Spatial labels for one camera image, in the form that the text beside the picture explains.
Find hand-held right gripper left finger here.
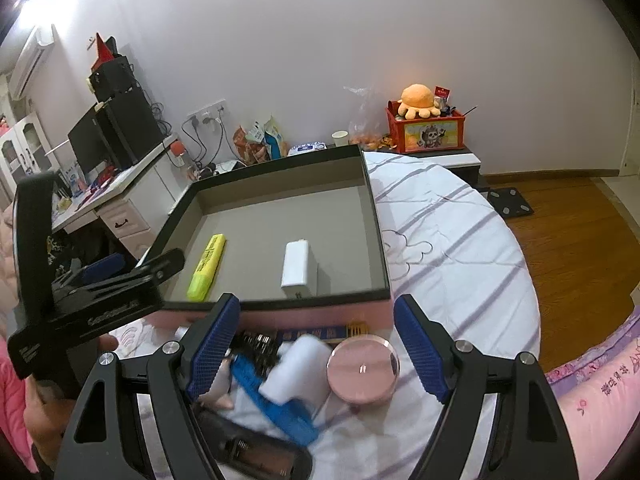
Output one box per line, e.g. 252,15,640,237
52,294,242,480

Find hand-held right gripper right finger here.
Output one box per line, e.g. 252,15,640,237
393,294,573,480

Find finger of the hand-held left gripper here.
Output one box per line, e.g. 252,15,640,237
52,253,127,287
84,247,186,295

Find yellow highlighter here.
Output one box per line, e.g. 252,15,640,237
186,234,227,302

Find pink round tin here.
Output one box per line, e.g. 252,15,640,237
326,334,401,405

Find blue plastic tool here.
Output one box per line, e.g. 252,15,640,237
231,355,321,447

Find black remote control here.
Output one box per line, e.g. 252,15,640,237
192,400,313,480

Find white power adapter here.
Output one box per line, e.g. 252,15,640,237
280,240,319,300

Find dark green pink cardboard box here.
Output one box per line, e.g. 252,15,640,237
135,144,392,330

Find person's left hand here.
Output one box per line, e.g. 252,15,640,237
27,335,121,467

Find black hair clips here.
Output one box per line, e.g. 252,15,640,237
232,330,281,376

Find white desk with drawers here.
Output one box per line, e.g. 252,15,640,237
50,132,191,261

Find white glass door cabinet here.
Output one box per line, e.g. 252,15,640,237
0,112,51,201

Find small blue gold box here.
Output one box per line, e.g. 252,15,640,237
277,324,371,344

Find black monitor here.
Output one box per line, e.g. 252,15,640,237
67,107,113,176

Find bottle with orange cap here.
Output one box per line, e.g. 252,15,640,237
169,140,197,181

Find black computer tower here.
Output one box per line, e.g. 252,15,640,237
95,95,166,168

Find orange snack bag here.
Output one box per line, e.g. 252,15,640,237
232,126,266,163

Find blue green snack bag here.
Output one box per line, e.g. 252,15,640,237
252,117,288,160

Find black bathroom scale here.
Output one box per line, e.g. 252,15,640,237
487,186,535,218

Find black box on tower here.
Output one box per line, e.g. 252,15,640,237
89,57,138,102

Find white air conditioner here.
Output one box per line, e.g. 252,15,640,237
9,24,55,101

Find pink printed blanket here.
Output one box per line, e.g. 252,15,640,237
545,305,640,480

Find tissue pack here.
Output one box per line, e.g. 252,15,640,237
289,141,328,157

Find white low cabinet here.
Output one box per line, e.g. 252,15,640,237
417,145,483,186

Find red cone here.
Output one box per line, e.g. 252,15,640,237
91,33,115,72

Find red printed storage crate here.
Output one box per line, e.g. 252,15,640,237
385,101,467,155

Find clear plastic bag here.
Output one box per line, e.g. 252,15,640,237
342,85,391,151

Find orange octopus plush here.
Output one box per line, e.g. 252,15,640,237
397,83,442,121

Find black power cables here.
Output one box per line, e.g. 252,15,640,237
180,110,236,173

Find white wall outlet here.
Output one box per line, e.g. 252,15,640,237
187,101,228,123

